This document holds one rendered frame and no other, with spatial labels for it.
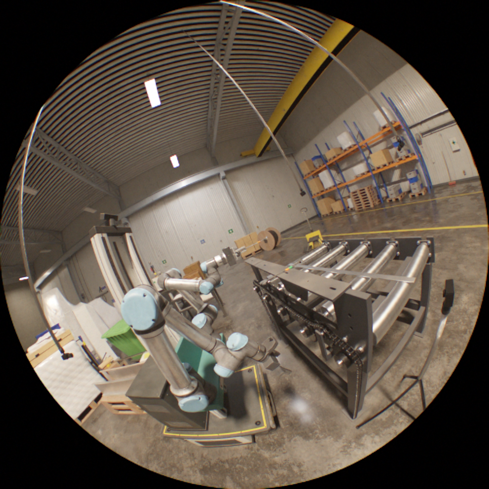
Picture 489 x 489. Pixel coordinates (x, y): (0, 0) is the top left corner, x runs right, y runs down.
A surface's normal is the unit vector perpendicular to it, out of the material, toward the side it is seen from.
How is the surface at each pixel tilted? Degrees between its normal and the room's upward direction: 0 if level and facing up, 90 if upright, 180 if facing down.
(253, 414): 0
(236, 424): 0
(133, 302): 83
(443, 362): 0
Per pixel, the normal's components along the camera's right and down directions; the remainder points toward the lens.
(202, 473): -0.41, -0.91
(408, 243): -0.88, 0.42
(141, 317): 0.40, -0.23
